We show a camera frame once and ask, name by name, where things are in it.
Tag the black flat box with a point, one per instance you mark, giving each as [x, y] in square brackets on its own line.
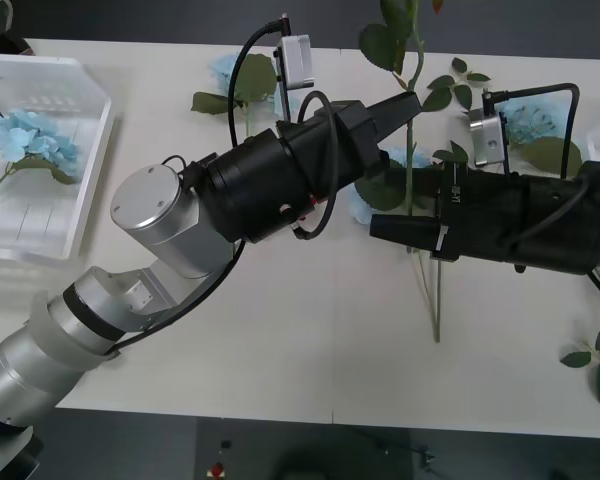
[5, 46]

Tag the shallow white plastic box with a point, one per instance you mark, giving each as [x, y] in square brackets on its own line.
[55, 220]

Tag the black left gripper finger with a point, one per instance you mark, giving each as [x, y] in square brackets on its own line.
[392, 107]
[392, 122]

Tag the red rose green stem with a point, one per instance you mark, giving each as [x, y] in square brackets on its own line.
[382, 45]

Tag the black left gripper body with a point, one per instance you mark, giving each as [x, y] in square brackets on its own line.
[330, 145]

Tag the red round button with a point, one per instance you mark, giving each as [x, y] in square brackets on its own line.
[216, 471]

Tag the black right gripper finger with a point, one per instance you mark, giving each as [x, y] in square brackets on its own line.
[425, 182]
[410, 231]

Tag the pale grey right wrist camera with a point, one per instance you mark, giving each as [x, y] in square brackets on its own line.
[485, 140]

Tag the silver and black left arm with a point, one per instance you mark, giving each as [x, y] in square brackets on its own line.
[150, 210]

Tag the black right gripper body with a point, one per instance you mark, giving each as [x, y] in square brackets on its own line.
[480, 215]

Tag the pale grey wrist camera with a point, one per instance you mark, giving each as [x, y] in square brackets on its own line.
[485, 140]
[295, 62]

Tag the pale grey left wrist camera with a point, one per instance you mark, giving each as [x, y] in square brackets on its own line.
[295, 62]

